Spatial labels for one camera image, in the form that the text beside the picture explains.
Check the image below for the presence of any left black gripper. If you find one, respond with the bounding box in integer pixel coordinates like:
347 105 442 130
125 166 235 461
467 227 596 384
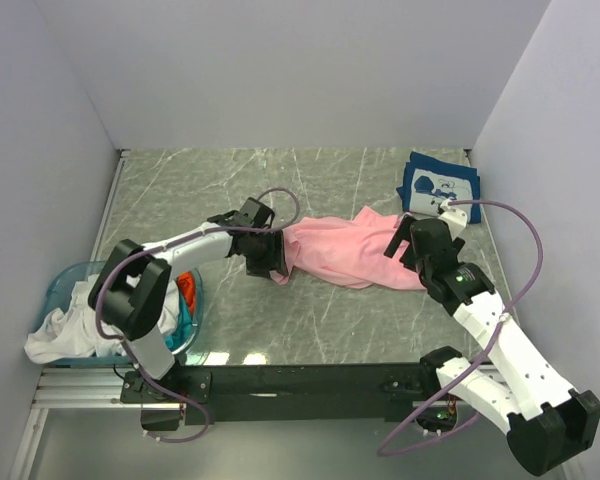
245 229 288 279

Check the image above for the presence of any pink t shirt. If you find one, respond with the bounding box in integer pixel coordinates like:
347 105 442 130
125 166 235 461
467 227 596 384
283 206 423 291

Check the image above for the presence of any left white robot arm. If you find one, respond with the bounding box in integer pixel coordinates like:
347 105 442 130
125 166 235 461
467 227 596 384
88 197 288 402

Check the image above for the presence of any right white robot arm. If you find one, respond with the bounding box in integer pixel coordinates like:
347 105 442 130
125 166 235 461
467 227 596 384
385 209 600 476

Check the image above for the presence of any folded blue printed t shirt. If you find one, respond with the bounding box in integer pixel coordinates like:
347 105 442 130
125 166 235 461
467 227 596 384
396 151 481 216

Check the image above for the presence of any orange t shirt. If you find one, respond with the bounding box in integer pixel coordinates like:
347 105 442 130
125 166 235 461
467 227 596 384
176 271 196 311

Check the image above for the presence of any teal t shirt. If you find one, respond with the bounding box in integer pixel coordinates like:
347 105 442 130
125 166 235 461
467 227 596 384
163 294 204 355

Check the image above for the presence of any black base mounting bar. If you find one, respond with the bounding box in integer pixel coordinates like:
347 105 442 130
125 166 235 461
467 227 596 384
120 363 434 430

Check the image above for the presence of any blue plastic laundry basket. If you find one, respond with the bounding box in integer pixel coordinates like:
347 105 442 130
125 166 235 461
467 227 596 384
33 262 204 367

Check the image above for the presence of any white t shirt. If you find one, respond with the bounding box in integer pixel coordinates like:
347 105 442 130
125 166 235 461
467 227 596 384
24 275 189 364

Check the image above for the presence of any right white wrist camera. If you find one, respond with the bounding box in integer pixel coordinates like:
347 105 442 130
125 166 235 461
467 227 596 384
438 199 468 240

